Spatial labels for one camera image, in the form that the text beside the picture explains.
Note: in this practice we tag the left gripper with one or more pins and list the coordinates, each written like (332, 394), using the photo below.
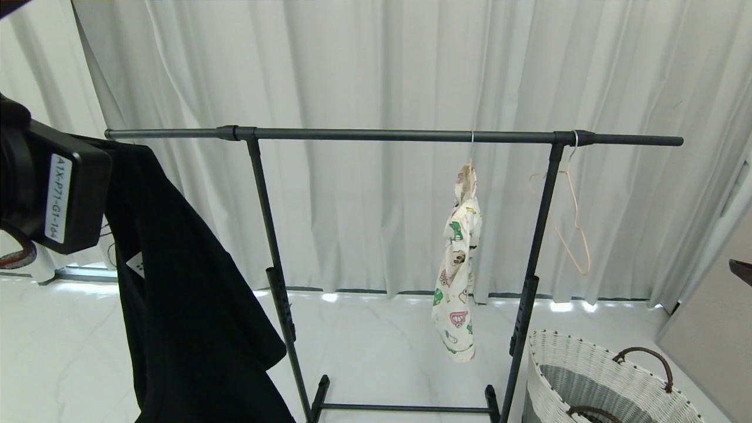
(76, 194)

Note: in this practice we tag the black garment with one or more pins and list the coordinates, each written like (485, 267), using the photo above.
(188, 305)

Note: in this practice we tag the cream printed garment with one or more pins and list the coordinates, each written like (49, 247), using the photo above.
(458, 294)

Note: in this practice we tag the pink clothes hanger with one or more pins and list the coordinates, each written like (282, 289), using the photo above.
(586, 264)
(472, 147)

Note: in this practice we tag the black clothes rack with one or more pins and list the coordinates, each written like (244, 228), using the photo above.
(411, 136)

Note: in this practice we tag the white laundry basket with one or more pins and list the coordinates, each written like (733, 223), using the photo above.
(564, 358)

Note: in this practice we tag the window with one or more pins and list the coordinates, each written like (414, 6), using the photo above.
(88, 273)

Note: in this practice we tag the white curtain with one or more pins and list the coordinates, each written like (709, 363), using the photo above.
(382, 70)
(41, 70)

